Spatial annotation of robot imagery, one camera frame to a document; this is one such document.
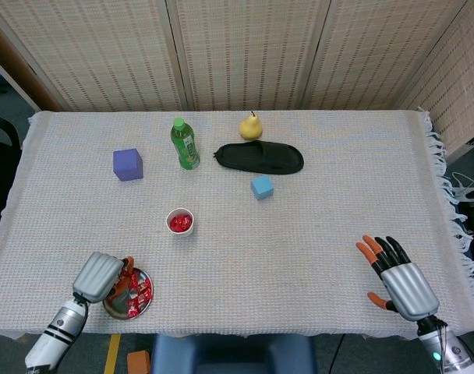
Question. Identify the light blue foam cube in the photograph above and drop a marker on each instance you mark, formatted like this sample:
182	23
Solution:
262	188

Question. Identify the black slipper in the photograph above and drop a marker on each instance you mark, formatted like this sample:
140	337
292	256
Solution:
260	157

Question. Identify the round silver metal plate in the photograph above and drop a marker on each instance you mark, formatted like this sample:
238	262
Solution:
116	309

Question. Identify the red candy packets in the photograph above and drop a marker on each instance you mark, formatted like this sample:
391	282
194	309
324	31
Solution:
139	294

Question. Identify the orange block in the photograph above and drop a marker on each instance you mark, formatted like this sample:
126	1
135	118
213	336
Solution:
139	363

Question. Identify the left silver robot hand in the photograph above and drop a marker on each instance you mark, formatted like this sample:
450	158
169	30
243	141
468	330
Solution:
98	276

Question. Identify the beige woven screen panel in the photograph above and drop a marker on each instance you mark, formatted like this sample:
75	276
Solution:
463	85
252	50
104	50
377	50

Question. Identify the yellow pear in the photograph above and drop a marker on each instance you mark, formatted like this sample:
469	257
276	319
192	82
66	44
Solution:
249	128

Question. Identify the white paper cup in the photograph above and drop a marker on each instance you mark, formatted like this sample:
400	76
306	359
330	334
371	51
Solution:
179	212

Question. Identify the green plastic drink bottle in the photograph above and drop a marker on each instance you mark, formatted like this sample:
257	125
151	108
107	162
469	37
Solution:
186	150

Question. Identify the red candy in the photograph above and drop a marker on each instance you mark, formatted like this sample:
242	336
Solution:
174	226
184	230
188	221
182	223
176	218

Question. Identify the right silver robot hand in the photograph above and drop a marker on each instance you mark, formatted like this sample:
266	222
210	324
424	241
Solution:
410	292

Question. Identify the purple foam cube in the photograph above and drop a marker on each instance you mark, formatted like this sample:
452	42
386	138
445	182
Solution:
128	165

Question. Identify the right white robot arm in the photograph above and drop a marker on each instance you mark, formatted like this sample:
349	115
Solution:
443	350

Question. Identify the white woven tablecloth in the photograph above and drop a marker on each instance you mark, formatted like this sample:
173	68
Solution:
299	253

